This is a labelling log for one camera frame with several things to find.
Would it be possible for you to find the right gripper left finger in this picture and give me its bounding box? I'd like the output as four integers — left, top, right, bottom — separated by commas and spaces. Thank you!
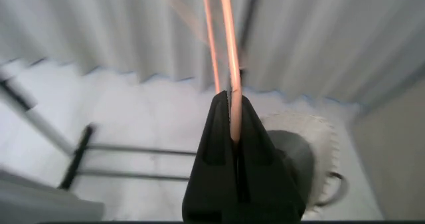
181, 90, 238, 222

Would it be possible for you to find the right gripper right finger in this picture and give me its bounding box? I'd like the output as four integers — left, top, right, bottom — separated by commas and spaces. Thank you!
238, 96, 306, 222

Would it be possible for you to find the pink clothes hanger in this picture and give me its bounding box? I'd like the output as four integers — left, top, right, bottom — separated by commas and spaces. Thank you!
152, 0, 243, 144

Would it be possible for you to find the white laundry basket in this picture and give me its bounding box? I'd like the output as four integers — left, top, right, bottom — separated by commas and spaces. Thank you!
258, 112, 349, 215

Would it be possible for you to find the black clothes rack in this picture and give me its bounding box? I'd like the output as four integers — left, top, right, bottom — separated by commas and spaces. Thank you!
0, 0, 260, 190

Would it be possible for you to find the beige partition panel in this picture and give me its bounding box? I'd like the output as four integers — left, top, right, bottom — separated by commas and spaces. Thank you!
350, 79, 425, 221

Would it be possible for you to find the white curtain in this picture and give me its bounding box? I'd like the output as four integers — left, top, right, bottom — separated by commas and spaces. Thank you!
0, 0, 425, 108

